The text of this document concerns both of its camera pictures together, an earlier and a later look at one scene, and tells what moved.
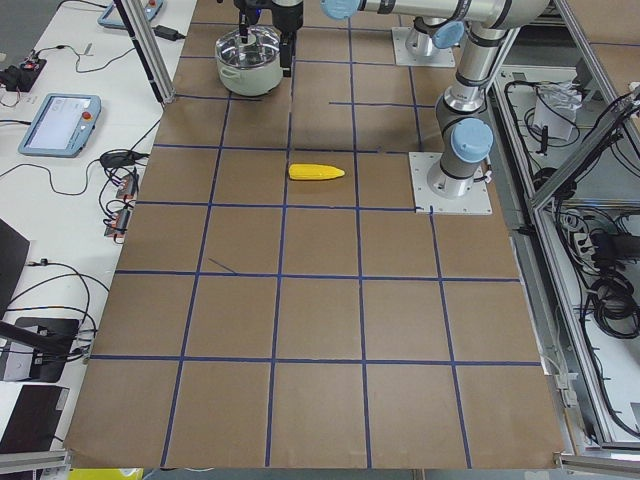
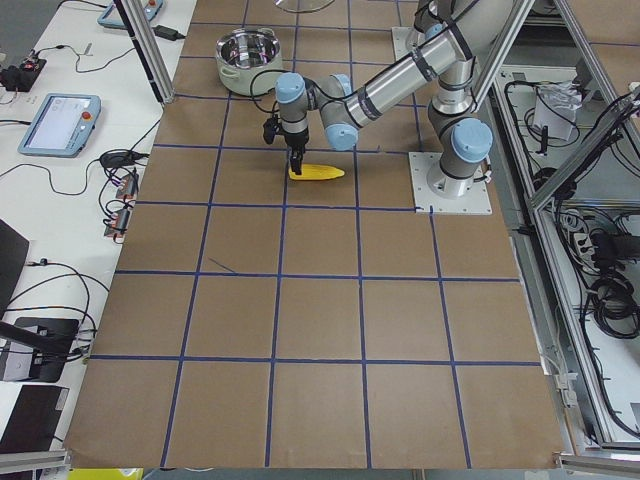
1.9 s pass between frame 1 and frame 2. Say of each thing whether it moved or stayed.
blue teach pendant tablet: stayed
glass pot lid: moved
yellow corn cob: stayed
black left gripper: moved
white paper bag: stayed
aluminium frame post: stayed
